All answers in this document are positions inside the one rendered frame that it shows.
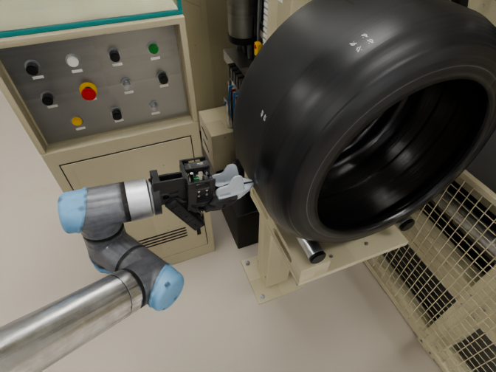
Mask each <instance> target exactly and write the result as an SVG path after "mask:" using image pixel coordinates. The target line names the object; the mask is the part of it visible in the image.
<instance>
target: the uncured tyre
mask: <svg viewBox="0 0 496 372"><path fill-rule="evenodd" d="M349 1H351V2H353V3H355V4H354V5H352V4H350V3H349V2H347V1H345V0H311V1H310V2H308V3H307V4H305V5H304V6H302V7H301V8H300V9H299V10H297V11H296V12H295V13H293V14H292V15H291V16H290V17H288V18H287V19H286V20H285V21H284V22H283V23H282V24H281V25H280V26H279V27H278V28H277V29H276V30H275V31H274V32H273V33H272V35H271V36H270V37H269V38H268V40H267V41H266V42H265V44H264V45H263V46H262V47H261V49H260V50H259V52H258V54H257V55H256V56H255V58H254V60H253V61H252V63H251V65H250V66H249V68H248V70H247V73H246V74H245V76H244V79H243V81H242V84H241V87H240V89H239V92H238V96H237V99H236V102H235V110H234V115H233V134H234V141H235V149H236V153H237V156H238V159H239V162H240V163H241V166H242V168H243V169H244V171H245V173H246V175H247V176H248V178H249V179H251V180H252V181H253V182H254V186H253V187H254V189H255V191H256V193H257V194H258V196H259V198H260V200H261V202H262V203H263V205H264V207H265V209H266V211H267V212H268V214H269V216H270V217H271V218H272V219H273V220H274V221H275V222H276V223H277V224H278V225H279V226H280V227H281V228H283V229H284V230H285V231H286V232H287V233H289V234H290V235H293V236H295V237H297V238H302V239H305V240H310V241H317V242H321V243H327V244H336V243H343V242H348V241H354V240H357V239H361V238H364V237H367V236H369V235H373V234H375V233H378V232H380V231H382V230H385V229H387V228H388V227H391V226H393V225H394V224H396V223H398V222H400V221H401V220H403V219H405V218H407V217H408V216H410V215H411V214H413V213H414V212H416V211H417V210H419V209H420V208H422V207H423V206H424V205H426V204H427V203H428V202H430V201H431V200H433V199H434V198H435V197H436V196H437V195H438V194H440V193H441V192H442V191H443V190H445V189H446V188H447V187H448V186H449V185H450V184H451V183H452V182H454V181H455V180H456V179H457V178H458V177H459V176H460V175H461V174H462V173H463V172H464V170H465V169H466V168H467V167H468V166H469V165H470V164H471V163H472V161H473V160H474V159H475V157H476V156H477V155H478V154H479V153H480V152H481V150H482V149H483V147H484V146H485V145H486V143H487V142H488V141H489V139H490V137H491V136H492V134H493V133H494V131H495V129H496V27H495V25H494V24H493V23H492V22H491V21H490V20H489V19H487V18H486V17H485V16H484V15H482V14H480V13H479V12H477V11H475V10H472V9H469V8H468V7H465V6H462V5H460V4H457V3H455V2H453V1H450V0H349ZM365 31H369V32H370V33H371V34H372V35H374V36H375V37H376V38H377V39H378V40H379V41H378V42H376V43H375V44H374V45H372V46H370V47H369V48H367V49H366V50H365V51H363V52H362V53H360V54H359V55H358V56H356V55H355V54H354V53H353V52H352V51H351V50H350V49H349V48H347V46H346V44H348V43H349V42H350V41H352V40H353V39H355V38H356V37H357V36H359V35H361V34H362V33H363V32H365ZM262 107H264V108H265V109H266V110H267V111H268V112H269V116H268V118H267V120H266V122H265V124H264V125H263V123H262V122H261V121H260V120H259V118H258V115H259V114H260V111H261V109H262Z"/></svg>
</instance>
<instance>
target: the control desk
mask: <svg viewBox="0 0 496 372"><path fill-rule="evenodd" d="M0 89H1V92H2V93H3V95H4V96H5V98H6V99H7V102H8V103H9V104H10V106H11V108H12V110H13V111H14V113H15V115H16V116H17V118H18V119H19V121H20V123H21V124H22V126H23V127H24V130H25V131H26V132H27V134H28V136H29V137H30V139H31V140H32V143H33V144H34V146H35V147H36V149H37V151H38V152H39V154H40V155H41V157H42V158H43V160H44V161H45V163H46V165H47V167H48V168H49V170H50V171H51V173H52V175H53V176H54V178H55V180H56V182H57V183H58V185H59V186H60V188H61V190H62V191H63V192H64V193H65V192H69V191H72V190H79V189H82V188H83V187H96V186H101V185H109V184H114V183H118V182H127V181H131V180H137V179H146V180H147V181H148V179H150V172H149V171H152V170H157V173H158V175H162V174H166V173H175V172H180V169H179V160H181V159H190V158H195V157H200V156H203V155H202V144H201V138H200V132H199V122H198V115H197V109H196V99H195V92H194V87H193V76H192V70H191V65H190V54H189V48H188V42H187V31H186V26H185V17H184V16H183V15H182V14H181V15H170V16H164V17H158V18H147V19H141V20H136V21H125V22H119V23H113V24H102V25H96V26H90V27H80V28H74V29H67V30H57V31H51V32H40V33H34V34H29V35H18V36H12V37H6V38H0ZM201 213H202V215H203V217H204V220H203V221H204V226H203V227H201V228H199V229H197V230H196V231H195V230H193V229H192V228H191V227H189V226H188V225H187V224H186V223H184V222H183V220H181V219H180V218H179V217H178V216H176V215H175V214H174V213H172V212H171V211H170V210H169V209H168V208H167V207H166V206H165V205H162V214H159V215H155V213H154V216H153V217H152V218H145V219H141V220H137V221H130V222H126V223H124V226H125V231H126V232H127V233H128V234H129V235H130V236H131V237H133V238H135V239H136V240H137V241H138V242H140V243H141V244H142V245H144V246H145V247H147V248H148V249H149V250H150V251H152V252H153V253H154V254H156V255H158V256H159V257H160V258H161V259H162V260H164V261H165V262H167V263H170V264H171V265H172V264H176V263H178V262H182V261H186V260H188V259H191V258H195V257H197V256H200V255H203V254H206V253H209V252H213V251H215V244H214V238H213V228H212V221H211V216H210V212H207V213H206V212H205V211H201Z"/></svg>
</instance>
